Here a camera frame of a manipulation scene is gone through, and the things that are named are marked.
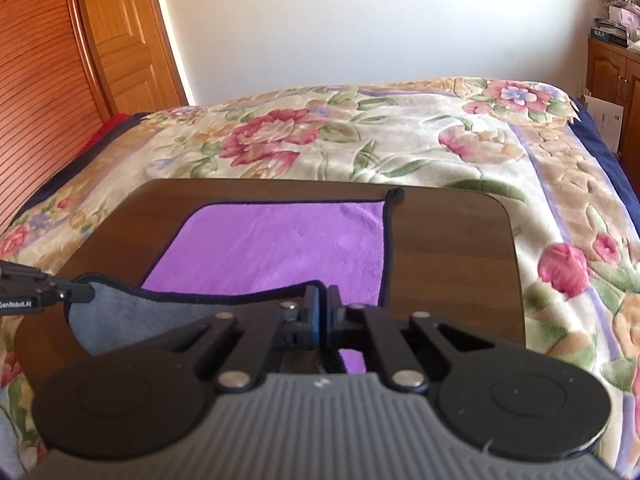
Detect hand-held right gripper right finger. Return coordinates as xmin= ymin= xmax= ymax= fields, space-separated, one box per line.
xmin=324 ymin=285 xmax=495 ymax=394

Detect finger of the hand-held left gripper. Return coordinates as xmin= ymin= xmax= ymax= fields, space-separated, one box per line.
xmin=0 ymin=259 xmax=96 ymax=307

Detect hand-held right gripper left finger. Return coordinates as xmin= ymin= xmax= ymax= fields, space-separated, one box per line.
xmin=164 ymin=285 xmax=322 ymax=393

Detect purple towel with grey underside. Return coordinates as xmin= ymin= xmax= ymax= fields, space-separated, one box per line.
xmin=66 ymin=187 xmax=407 ymax=377

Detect red cloth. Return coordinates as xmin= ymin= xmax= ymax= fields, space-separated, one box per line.
xmin=82 ymin=112 xmax=147 ymax=157

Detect floral plush blanket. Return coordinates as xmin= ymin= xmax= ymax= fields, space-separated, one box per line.
xmin=0 ymin=76 xmax=640 ymax=480

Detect wooden louvered wardrobe door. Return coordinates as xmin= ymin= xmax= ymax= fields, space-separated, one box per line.
xmin=0 ymin=0 xmax=119 ymax=237

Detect wooden panel door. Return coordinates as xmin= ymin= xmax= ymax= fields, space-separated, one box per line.
xmin=70 ymin=0 xmax=189 ymax=115

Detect dark blue bed sheet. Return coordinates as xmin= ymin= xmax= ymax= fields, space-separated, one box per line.
xmin=569 ymin=99 xmax=640 ymax=243

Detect white cardboard sheet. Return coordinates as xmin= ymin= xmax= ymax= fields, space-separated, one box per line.
xmin=582 ymin=92 xmax=625 ymax=154

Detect wooden cabinet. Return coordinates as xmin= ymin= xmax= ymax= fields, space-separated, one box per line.
xmin=584 ymin=36 xmax=640 ymax=162

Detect stack of books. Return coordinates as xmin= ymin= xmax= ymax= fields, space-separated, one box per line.
xmin=590 ymin=16 xmax=629 ymax=49

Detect pile of books and clutter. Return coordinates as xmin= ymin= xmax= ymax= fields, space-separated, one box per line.
xmin=600 ymin=0 xmax=640 ymax=47

